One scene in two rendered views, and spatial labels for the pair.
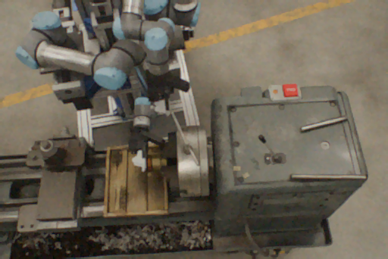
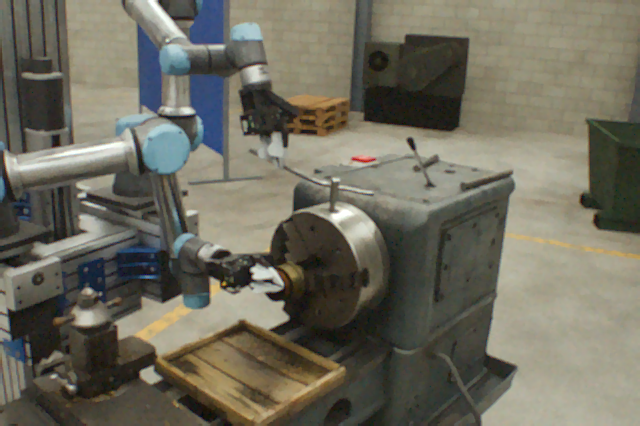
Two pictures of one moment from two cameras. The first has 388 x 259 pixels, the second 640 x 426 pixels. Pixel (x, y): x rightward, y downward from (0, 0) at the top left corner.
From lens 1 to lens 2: 160 cm
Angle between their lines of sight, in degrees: 57
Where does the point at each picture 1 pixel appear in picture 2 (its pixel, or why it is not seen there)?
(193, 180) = (369, 245)
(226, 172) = (402, 204)
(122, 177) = (222, 379)
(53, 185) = (120, 413)
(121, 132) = not seen: outside the picture
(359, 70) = not seen: hidden behind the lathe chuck
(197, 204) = (366, 354)
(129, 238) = not seen: outside the picture
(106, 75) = (170, 130)
